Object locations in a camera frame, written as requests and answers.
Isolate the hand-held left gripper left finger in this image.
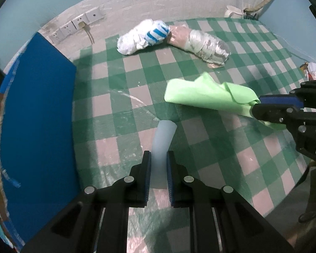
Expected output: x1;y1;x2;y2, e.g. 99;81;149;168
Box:
20;150;151;253

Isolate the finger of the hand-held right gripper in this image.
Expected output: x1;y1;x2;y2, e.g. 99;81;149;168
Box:
260;91;305;109
250;103;306;131

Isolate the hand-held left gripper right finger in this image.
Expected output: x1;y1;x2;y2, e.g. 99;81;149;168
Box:
166;150;296;253

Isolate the pale blue soft tube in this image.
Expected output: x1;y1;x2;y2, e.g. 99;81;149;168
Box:
151;120;178;189

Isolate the light green cloth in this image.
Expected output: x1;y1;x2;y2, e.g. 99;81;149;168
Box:
164;72;287;131

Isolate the blue cardboard box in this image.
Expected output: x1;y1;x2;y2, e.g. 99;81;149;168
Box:
0;32;78;252

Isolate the yellow packet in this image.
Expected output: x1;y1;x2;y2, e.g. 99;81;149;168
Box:
300;63;310;81

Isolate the clear tape-wrapped bundle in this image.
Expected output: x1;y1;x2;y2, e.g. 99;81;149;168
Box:
166;25;231;69

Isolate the white electric kettle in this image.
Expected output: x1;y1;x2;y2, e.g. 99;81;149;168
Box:
225;5;244;19

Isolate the white plastic-wrapped bundle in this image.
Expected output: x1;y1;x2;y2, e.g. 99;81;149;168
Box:
116;18;170;56

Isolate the grey plug cable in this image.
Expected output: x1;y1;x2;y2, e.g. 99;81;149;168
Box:
78;22;95;45

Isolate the white single-hole wall socket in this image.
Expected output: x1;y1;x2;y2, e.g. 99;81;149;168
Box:
85;8;104;23

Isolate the white wall socket with plug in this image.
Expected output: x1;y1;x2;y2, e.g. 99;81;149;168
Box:
72;16;88;31

